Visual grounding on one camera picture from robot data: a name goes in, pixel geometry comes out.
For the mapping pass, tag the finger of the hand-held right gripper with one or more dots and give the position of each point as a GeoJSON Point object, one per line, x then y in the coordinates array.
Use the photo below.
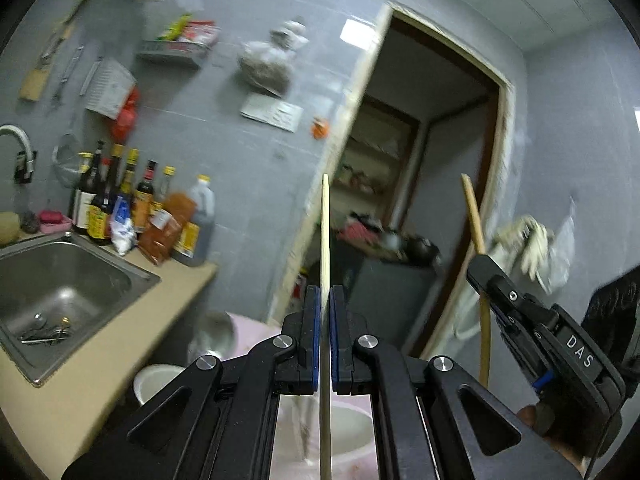
{"type": "Point", "coordinates": [500, 287]}
{"type": "Point", "coordinates": [527, 355]}

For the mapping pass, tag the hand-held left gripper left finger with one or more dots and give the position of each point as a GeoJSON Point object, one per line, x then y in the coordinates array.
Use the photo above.
{"type": "Point", "coordinates": [314, 340]}

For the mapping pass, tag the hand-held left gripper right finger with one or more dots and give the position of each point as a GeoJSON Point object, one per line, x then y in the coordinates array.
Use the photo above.
{"type": "Point", "coordinates": [336, 340]}

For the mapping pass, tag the wooden chopstick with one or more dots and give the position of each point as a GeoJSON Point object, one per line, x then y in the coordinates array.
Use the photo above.
{"type": "Point", "coordinates": [325, 240]}
{"type": "Point", "coordinates": [475, 215]}

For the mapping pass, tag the white plastic utensil holder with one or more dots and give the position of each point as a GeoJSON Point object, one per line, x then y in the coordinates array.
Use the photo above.
{"type": "Point", "coordinates": [350, 435]}

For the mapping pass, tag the person's right hand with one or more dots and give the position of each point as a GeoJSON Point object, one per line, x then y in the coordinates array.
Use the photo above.
{"type": "Point", "coordinates": [529, 416]}

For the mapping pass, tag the cream rubber gloves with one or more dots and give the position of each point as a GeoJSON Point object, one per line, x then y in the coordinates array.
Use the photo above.
{"type": "Point", "coordinates": [525, 242]}

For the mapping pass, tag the grey cabinet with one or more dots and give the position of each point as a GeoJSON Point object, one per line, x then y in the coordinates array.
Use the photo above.
{"type": "Point", "coordinates": [390, 300]}

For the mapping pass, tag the white mesh bag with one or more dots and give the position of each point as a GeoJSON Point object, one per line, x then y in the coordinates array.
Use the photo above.
{"type": "Point", "coordinates": [562, 250]}

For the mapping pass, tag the dark cooking pot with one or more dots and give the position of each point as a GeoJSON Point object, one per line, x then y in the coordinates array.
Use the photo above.
{"type": "Point", "coordinates": [415, 247]}

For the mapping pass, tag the red cloth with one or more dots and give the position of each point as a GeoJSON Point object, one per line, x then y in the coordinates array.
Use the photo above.
{"type": "Point", "coordinates": [357, 232]}

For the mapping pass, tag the dark oil jug yellow cap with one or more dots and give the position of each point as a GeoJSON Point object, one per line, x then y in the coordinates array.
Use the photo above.
{"type": "Point", "coordinates": [197, 220]}

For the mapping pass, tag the orange spice bag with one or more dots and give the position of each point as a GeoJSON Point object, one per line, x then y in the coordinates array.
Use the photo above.
{"type": "Point", "coordinates": [167, 230]}

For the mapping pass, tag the wooden storage shelf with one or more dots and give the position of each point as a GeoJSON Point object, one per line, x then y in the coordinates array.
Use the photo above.
{"type": "Point", "coordinates": [380, 145]}

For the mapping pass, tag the white blue salt bag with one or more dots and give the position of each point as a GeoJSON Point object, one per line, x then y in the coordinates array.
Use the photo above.
{"type": "Point", "coordinates": [124, 227]}

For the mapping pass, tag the beige kitchen counter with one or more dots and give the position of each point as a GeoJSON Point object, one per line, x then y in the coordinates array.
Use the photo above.
{"type": "Point", "coordinates": [75, 410]}

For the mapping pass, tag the row of sauce bottles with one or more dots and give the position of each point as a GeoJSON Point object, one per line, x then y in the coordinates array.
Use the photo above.
{"type": "Point", "coordinates": [102, 200]}

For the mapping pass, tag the stainless steel sink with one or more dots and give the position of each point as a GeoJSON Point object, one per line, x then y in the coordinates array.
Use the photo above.
{"type": "Point", "coordinates": [65, 290]}

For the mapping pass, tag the small metal kitchen tool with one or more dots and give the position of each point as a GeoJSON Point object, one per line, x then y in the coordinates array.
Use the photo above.
{"type": "Point", "coordinates": [47, 330]}

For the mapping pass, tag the clear bag of dried goods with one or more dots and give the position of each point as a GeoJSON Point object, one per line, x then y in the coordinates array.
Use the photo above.
{"type": "Point", "coordinates": [265, 67]}

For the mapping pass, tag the pink soap dish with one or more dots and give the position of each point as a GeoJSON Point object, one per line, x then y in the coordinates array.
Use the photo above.
{"type": "Point", "coordinates": [56, 221]}

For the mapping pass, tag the red plastic bag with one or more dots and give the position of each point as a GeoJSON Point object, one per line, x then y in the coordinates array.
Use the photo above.
{"type": "Point", "coordinates": [126, 117]}

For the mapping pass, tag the hanging mesh strainer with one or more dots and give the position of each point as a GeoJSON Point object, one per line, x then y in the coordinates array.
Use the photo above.
{"type": "Point", "coordinates": [67, 160]}

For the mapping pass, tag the steel wool scrubber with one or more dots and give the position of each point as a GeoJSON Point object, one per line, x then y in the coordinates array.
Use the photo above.
{"type": "Point", "coordinates": [29, 222]}

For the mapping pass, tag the yellow sponge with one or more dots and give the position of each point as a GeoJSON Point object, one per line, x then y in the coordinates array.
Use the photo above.
{"type": "Point", "coordinates": [9, 227]}

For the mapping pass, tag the seasoning packets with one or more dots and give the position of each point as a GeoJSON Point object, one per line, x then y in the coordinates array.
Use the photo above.
{"type": "Point", "coordinates": [192, 30]}

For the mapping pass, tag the metal faucet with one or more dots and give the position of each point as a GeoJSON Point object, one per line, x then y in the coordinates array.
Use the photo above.
{"type": "Point", "coordinates": [17, 137]}

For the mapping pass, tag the hanging metal peeler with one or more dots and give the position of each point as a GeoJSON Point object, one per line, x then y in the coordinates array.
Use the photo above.
{"type": "Point", "coordinates": [65, 77]}

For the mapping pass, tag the wooden knife rack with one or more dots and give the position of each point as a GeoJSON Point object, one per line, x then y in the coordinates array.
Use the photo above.
{"type": "Point", "coordinates": [34, 82]}

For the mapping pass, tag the orange wall hook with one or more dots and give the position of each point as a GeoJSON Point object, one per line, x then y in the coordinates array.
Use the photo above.
{"type": "Point", "coordinates": [319, 128]}

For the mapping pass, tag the white wall socket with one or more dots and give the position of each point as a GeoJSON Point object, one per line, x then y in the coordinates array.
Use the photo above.
{"type": "Point", "coordinates": [288, 119]}

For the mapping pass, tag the worn door frame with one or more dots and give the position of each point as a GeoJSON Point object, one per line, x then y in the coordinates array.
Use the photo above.
{"type": "Point", "coordinates": [370, 45]}

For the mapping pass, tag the grey wall shelf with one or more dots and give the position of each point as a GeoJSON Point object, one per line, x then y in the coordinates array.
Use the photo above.
{"type": "Point", "coordinates": [172, 55]}

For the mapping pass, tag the white wall box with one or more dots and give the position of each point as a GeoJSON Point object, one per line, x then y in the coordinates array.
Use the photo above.
{"type": "Point", "coordinates": [110, 87]}

